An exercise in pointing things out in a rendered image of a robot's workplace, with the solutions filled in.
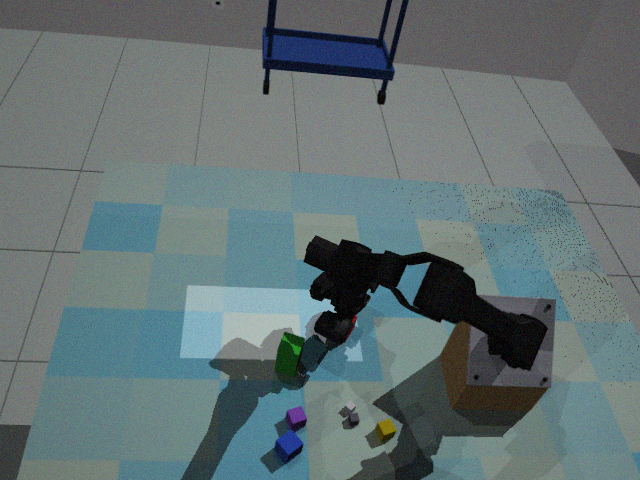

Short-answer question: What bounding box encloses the red block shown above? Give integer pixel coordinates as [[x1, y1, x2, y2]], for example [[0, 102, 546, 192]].
[[344, 314, 357, 342]]

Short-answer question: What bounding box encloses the green block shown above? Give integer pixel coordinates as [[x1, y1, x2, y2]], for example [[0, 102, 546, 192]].
[[274, 356, 301, 377], [276, 332, 305, 367]]

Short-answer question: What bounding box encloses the purple block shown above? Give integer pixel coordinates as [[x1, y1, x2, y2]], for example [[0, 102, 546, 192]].
[[285, 406, 307, 430]]

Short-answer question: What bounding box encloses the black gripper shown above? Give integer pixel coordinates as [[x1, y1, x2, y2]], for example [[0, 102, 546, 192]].
[[314, 282, 379, 344]]

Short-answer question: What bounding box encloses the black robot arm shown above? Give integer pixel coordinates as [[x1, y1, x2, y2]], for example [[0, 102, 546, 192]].
[[303, 235, 548, 371]]

